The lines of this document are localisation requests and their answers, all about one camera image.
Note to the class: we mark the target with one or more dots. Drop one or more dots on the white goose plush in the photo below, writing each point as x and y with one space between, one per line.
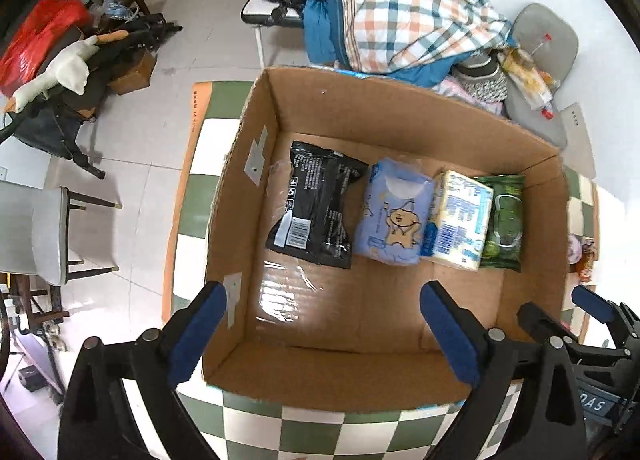
70 67

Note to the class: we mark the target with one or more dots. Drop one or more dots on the black folding bed frame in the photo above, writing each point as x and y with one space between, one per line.
260 12

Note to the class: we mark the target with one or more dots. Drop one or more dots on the red plastic bag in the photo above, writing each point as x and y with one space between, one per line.
35 34

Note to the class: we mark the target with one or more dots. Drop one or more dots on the large brown cardboard box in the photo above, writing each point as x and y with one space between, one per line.
350 310

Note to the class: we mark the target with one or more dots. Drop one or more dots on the black plastic packet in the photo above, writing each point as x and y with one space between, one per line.
315 200

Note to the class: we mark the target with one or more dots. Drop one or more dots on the green wet wipes pack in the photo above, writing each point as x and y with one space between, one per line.
505 225

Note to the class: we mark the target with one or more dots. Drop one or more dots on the plaid blanket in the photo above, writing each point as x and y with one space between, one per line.
400 14

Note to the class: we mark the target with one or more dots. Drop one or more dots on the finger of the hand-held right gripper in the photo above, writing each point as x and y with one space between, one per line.
537 322
592 302

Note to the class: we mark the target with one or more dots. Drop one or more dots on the pink cloth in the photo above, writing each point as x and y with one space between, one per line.
457 89

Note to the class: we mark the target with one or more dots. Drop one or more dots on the green checkered tablecloth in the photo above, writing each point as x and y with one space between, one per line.
200 190

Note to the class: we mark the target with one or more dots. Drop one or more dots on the white chair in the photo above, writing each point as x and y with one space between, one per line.
35 230

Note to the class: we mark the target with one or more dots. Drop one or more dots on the black folded stroller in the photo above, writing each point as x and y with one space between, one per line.
55 129

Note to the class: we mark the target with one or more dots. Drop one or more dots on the small colourful figurine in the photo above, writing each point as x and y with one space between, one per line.
582 255

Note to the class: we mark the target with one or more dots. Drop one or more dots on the small brown cardboard box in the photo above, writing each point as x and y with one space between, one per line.
135 70

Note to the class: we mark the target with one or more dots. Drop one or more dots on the wooden stool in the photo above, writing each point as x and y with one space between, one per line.
30 300

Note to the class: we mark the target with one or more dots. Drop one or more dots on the yellow snack packet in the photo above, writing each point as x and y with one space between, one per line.
525 70

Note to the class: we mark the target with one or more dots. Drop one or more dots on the blue tissue pack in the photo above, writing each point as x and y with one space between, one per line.
395 220

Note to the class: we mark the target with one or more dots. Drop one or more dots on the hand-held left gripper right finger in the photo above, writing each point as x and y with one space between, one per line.
447 335

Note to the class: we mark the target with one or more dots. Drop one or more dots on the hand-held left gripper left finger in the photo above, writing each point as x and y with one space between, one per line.
195 335

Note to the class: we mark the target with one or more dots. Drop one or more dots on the grey chair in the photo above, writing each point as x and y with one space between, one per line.
545 29

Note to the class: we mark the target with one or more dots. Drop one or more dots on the black white striped cloth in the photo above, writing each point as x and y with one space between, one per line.
480 80

